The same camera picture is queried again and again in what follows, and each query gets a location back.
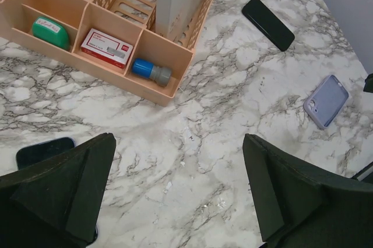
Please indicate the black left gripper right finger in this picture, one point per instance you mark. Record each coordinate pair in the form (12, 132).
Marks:
(298, 204)

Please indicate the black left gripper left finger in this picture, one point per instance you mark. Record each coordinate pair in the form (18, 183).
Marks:
(17, 231)

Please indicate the lavender phone case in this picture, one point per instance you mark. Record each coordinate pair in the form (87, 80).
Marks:
(326, 101)

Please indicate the black smartphone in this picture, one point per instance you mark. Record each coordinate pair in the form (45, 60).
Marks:
(268, 24)

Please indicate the blue-edged smartphone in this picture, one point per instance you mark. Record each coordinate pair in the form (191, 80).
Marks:
(43, 151)

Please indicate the red white staples box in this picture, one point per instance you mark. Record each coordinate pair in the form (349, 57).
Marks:
(107, 48)

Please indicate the blue grey round stamp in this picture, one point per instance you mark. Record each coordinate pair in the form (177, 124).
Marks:
(146, 69)

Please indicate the green stamp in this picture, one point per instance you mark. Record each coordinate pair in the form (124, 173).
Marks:
(51, 32)

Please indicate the peach plastic desk organizer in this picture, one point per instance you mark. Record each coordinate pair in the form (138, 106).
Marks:
(132, 21)

